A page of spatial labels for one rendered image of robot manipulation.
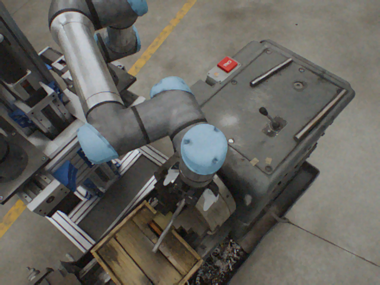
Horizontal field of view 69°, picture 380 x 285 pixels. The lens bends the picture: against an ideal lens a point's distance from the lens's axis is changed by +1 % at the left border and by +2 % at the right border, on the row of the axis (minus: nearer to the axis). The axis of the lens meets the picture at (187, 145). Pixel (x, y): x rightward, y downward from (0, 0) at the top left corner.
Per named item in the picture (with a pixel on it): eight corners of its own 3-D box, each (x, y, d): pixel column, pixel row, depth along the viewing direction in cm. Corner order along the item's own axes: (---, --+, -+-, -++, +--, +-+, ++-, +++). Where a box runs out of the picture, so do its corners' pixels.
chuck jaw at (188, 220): (192, 200, 100) (217, 222, 95) (193, 205, 104) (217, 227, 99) (170, 222, 97) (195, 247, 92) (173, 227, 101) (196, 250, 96)
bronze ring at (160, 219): (161, 200, 99) (142, 219, 96) (179, 219, 95) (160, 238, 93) (164, 208, 107) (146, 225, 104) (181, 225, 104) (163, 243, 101)
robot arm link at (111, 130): (25, -17, 65) (76, 150, 42) (71, -30, 66) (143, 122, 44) (50, 27, 75) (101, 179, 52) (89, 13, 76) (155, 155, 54)
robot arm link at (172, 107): (127, 88, 49) (151, 141, 45) (184, 66, 50) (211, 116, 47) (134, 110, 56) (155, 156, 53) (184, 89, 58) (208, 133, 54)
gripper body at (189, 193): (167, 193, 68) (168, 180, 57) (186, 164, 71) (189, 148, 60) (194, 209, 67) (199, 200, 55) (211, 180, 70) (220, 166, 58)
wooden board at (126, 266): (146, 202, 126) (145, 199, 123) (204, 261, 113) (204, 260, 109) (93, 252, 117) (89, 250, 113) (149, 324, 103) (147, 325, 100)
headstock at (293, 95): (247, 89, 154) (259, 29, 120) (323, 139, 137) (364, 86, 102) (170, 158, 136) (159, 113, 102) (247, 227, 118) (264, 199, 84)
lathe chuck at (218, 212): (169, 170, 124) (170, 143, 94) (221, 221, 117) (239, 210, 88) (154, 183, 121) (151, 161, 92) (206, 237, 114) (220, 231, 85)
